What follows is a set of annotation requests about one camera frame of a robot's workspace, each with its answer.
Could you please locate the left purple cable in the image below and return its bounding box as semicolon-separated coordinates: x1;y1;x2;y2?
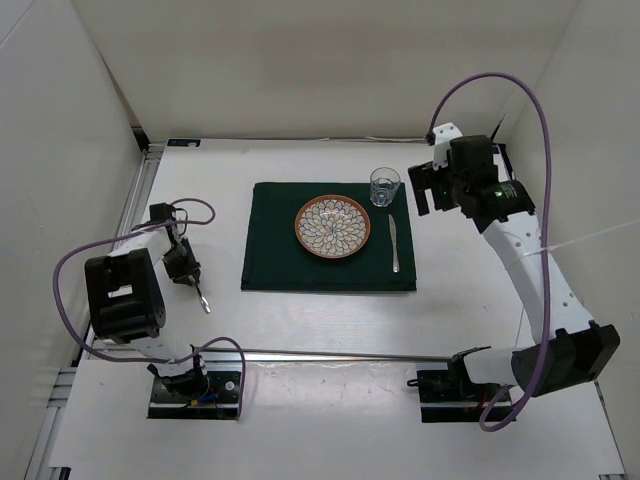
52;197;247;420

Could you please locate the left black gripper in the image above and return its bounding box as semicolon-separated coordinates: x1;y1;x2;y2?
162;237;201;285

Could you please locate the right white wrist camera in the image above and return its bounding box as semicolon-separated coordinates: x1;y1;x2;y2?
426;123;463;170

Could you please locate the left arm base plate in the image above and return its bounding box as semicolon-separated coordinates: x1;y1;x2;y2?
147;355;247;421

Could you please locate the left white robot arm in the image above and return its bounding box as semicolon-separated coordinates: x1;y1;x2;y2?
84;203;210;400

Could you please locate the silver fork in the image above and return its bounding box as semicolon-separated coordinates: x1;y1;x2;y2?
195;284;211;314

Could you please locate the silver knife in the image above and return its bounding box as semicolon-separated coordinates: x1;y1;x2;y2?
388;214;400;274

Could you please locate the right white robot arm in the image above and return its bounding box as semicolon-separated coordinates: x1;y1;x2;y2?
409;124;620;400

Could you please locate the white zip tie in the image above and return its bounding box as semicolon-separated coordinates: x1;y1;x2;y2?
522;219;640;258

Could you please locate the clear drinking glass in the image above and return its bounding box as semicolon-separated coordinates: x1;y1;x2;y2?
369;167;401;207

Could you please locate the orange patterned plate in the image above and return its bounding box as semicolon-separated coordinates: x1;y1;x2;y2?
294;195;371;259

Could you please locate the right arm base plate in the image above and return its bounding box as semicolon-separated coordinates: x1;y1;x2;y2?
406;369;500;424

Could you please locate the dark green cloth napkin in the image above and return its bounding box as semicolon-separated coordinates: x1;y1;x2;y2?
241;182;417;293

